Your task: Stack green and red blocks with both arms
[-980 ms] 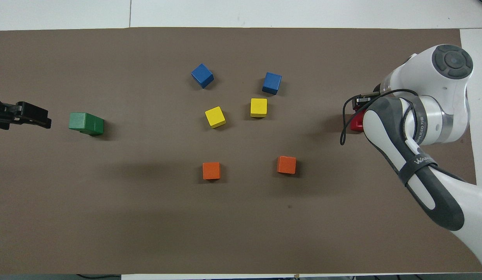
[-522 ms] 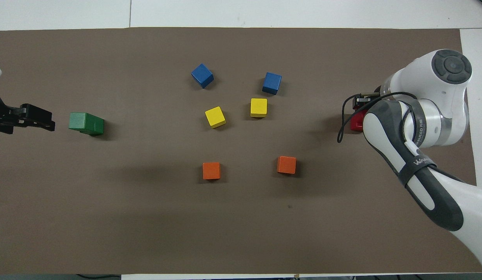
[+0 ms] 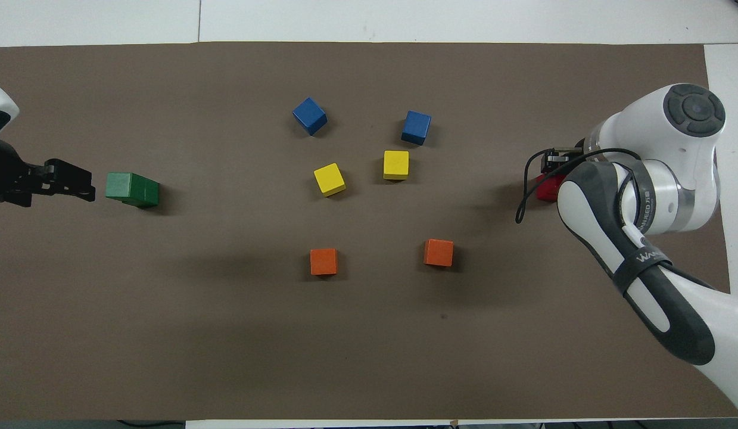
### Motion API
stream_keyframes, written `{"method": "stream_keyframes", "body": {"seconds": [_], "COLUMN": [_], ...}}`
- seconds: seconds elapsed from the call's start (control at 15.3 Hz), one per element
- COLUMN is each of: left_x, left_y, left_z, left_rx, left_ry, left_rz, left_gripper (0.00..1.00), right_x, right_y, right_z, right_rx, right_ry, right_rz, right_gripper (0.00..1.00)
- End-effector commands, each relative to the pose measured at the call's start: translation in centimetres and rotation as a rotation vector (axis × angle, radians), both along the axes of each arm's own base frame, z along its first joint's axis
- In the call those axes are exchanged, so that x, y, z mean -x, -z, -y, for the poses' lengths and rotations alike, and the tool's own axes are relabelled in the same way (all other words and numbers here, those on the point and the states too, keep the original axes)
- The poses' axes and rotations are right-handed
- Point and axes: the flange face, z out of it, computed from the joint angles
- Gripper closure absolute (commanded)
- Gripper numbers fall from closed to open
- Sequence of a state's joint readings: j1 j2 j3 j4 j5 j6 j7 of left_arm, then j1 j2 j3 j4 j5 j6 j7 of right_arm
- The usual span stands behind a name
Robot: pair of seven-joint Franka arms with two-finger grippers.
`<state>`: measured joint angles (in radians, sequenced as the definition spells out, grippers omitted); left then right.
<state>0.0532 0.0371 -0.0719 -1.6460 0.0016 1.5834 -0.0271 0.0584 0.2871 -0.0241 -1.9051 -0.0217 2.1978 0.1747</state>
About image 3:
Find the brown table mat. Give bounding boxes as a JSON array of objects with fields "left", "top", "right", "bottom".
[{"left": 0, "top": 42, "right": 738, "bottom": 421}]

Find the orange wooden block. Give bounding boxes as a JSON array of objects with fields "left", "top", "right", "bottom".
[
  {"left": 310, "top": 248, "right": 339, "bottom": 276},
  {"left": 424, "top": 238, "right": 454, "bottom": 268}
]

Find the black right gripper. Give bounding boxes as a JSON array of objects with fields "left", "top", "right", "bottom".
[{"left": 540, "top": 138, "right": 591, "bottom": 176}]

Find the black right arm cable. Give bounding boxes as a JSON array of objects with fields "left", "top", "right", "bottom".
[{"left": 515, "top": 147, "right": 643, "bottom": 225}]

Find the yellow wooden block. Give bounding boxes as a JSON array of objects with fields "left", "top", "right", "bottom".
[
  {"left": 383, "top": 150, "right": 410, "bottom": 181},
  {"left": 313, "top": 163, "right": 347, "bottom": 198}
]

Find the blue wooden block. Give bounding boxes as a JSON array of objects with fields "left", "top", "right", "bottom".
[
  {"left": 292, "top": 97, "right": 328, "bottom": 136},
  {"left": 401, "top": 110, "right": 432, "bottom": 147}
]

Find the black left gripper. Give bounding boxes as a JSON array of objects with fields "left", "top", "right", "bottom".
[{"left": 0, "top": 139, "right": 97, "bottom": 208}]

